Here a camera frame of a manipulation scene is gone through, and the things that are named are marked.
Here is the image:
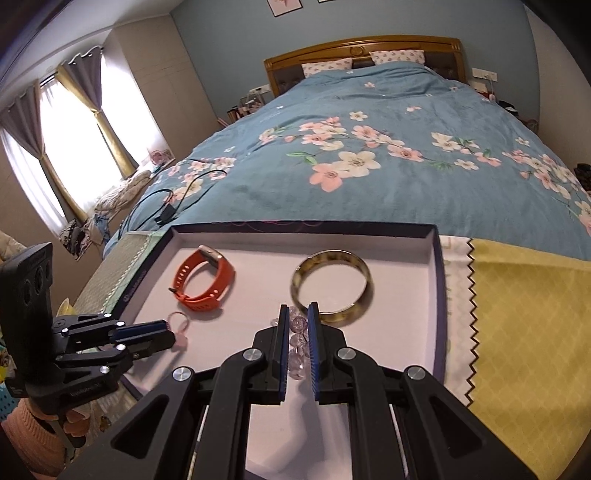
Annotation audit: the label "floral print pillow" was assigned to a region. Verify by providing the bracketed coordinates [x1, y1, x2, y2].
[369, 49, 426, 66]
[301, 58, 354, 78]

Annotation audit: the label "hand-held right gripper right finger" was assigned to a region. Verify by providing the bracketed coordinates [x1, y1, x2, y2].
[307, 301, 539, 480]

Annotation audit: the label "person's left hand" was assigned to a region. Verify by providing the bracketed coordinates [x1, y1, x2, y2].
[60, 401, 93, 445]

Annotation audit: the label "dark printed bag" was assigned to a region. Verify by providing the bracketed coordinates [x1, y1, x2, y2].
[58, 219, 88, 259]

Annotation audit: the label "bedside cosmetics clutter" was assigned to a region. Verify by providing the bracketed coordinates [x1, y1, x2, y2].
[226, 95, 264, 125]

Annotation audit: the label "crumpled floral cloth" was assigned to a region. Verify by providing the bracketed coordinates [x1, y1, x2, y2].
[92, 171, 153, 222]

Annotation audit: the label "person's left forearm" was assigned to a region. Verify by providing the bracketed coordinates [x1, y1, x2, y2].
[0, 394, 65, 464]

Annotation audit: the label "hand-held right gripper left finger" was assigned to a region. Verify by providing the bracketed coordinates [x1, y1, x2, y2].
[58, 304, 291, 480]

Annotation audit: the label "patchwork cloth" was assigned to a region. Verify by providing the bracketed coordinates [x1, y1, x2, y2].
[60, 228, 591, 428]

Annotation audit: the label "white shallow tray box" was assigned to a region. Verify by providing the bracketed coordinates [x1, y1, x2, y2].
[113, 223, 451, 480]

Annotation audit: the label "wooden headboard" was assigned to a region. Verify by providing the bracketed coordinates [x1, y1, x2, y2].
[264, 37, 468, 97]

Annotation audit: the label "window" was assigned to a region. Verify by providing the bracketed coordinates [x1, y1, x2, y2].
[9, 51, 169, 236]

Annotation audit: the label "grey and gold curtain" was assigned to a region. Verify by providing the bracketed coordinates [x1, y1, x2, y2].
[55, 48, 139, 181]
[0, 80, 88, 227]

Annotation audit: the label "orange smartwatch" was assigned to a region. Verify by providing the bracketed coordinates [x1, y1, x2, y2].
[170, 246, 236, 313]

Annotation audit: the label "amber mottled bangle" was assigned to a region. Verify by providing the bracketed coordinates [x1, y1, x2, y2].
[291, 250, 372, 324]

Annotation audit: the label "pink ring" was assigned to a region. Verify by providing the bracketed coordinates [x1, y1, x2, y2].
[167, 311, 190, 349]

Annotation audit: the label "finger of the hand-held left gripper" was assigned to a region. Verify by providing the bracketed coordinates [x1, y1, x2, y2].
[52, 313, 169, 344]
[54, 331, 177, 377]

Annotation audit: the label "clear crystal bead bracelet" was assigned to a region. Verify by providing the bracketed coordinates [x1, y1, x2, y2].
[270, 307, 310, 381]

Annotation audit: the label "blue floral duvet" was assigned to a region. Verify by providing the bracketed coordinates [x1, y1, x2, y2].
[102, 62, 591, 273]

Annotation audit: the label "black charger cable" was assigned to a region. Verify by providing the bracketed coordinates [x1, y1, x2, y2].
[122, 170, 228, 241]

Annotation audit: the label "dark bedside items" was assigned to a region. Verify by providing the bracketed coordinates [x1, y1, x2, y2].
[480, 78, 539, 134]

